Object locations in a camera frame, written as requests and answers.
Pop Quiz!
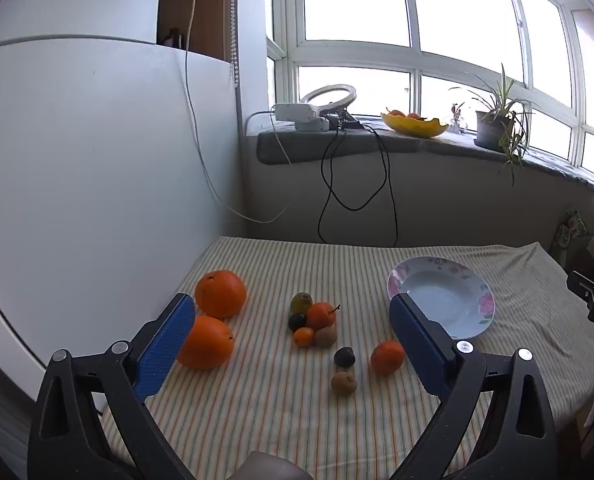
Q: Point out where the white refrigerator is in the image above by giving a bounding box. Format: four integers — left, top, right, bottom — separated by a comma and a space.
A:
0, 0, 248, 461

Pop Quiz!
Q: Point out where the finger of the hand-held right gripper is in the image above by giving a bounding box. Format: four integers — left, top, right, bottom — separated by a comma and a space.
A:
566, 270, 594, 306

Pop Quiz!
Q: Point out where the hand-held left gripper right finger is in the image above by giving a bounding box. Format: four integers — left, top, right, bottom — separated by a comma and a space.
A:
387, 292, 560, 480

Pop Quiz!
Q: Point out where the brown wooden cabinet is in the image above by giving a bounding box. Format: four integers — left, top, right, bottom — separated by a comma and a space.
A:
158, 0, 235, 63

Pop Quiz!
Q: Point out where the white cable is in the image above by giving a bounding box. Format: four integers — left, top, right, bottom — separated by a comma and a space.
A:
183, 0, 298, 224

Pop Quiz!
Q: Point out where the floral cloth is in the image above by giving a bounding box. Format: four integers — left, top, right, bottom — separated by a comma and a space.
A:
551, 209, 591, 262

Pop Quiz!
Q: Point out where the black cable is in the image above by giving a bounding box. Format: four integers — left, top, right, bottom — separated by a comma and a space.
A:
318, 124, 399, 248

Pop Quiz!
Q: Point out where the yellow bowl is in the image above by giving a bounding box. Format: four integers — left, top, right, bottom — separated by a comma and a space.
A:
380, 111, 450, 139

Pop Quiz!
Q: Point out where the potted spider plant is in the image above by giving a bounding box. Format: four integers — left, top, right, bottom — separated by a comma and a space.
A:
448, 63, 536, 187

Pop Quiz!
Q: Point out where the grey windowsill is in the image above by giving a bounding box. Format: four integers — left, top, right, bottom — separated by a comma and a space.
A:
257, 119, 594, 192

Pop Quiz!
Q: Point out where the white ring light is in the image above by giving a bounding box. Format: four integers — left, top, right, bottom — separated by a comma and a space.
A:
299, 84, 363, 131

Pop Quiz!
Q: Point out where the floral white plate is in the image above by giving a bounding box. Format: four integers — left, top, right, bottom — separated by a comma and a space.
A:
387, 256, 496, 341

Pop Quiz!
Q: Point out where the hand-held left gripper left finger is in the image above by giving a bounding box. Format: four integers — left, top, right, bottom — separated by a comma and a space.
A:
27, 292, 198, 480

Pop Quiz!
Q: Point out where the striped tablecloth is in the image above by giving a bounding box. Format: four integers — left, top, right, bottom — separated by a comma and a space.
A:
99, 236, 594, 480

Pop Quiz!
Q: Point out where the tangerine with stem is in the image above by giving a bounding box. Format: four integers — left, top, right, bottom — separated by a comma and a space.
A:
306, 302, 340, 331

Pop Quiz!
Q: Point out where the stemless tangerine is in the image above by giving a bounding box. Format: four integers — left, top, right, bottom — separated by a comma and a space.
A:
370, 340, 406, 376

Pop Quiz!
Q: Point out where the green fruit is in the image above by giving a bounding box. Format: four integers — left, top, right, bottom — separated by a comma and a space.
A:
290, 292, 314, 316

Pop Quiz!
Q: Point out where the white power adapter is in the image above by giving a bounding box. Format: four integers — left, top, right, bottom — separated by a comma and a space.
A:
269, 102, 330, 133

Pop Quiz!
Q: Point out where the large orange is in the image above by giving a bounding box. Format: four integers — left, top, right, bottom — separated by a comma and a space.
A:
194, 269, 248, 319
177, 315, 235, 371

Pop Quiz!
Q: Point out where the white window frame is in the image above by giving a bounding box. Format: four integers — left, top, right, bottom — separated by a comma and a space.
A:
266, 0, 594, 182

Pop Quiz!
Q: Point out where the bead chain cord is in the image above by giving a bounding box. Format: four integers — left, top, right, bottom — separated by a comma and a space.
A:
229, 0, 241, 89

